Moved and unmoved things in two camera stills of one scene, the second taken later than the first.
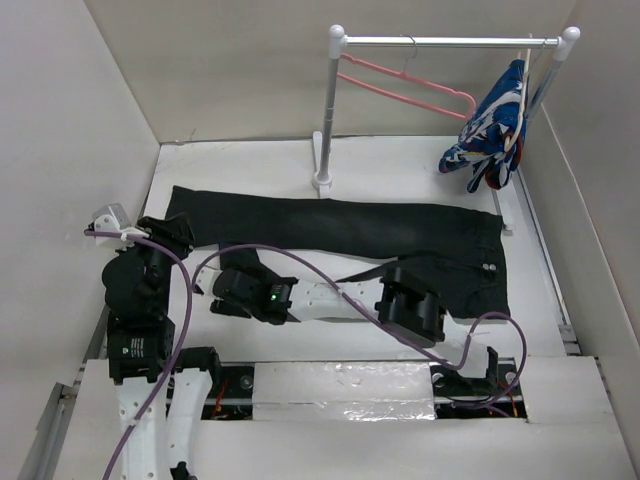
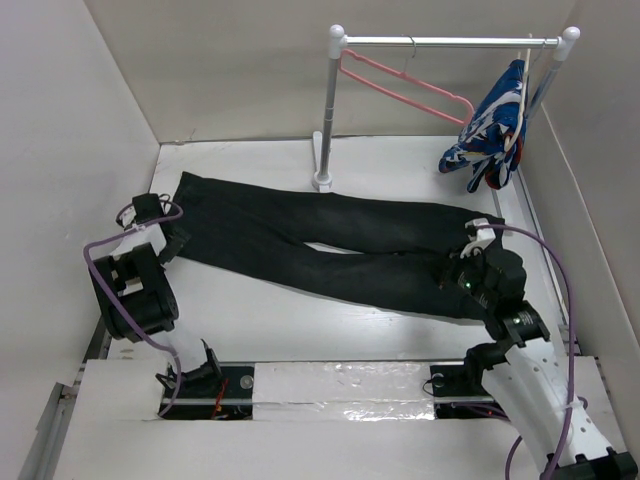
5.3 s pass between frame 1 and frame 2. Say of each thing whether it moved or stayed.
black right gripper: moved
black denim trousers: stayed
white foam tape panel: stayed
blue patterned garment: stayed
